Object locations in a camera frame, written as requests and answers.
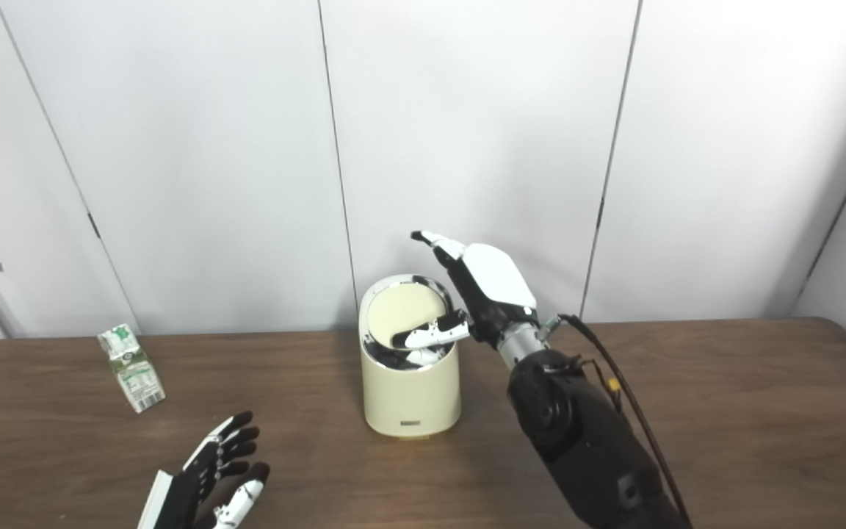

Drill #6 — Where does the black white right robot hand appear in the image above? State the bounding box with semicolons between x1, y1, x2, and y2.
391;230;541;352

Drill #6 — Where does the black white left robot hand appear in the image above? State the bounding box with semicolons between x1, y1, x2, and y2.
137;411;271;529

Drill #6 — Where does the cream round bin lid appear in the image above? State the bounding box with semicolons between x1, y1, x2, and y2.
366;283;447;350

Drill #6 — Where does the green white milk carton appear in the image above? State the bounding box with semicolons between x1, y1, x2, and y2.
98;324;167;414

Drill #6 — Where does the cream-colored bin body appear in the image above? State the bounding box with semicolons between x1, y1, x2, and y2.
358;273;462;442

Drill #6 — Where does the thin wire with yellow plug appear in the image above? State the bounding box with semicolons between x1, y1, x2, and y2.
570;356;623;412

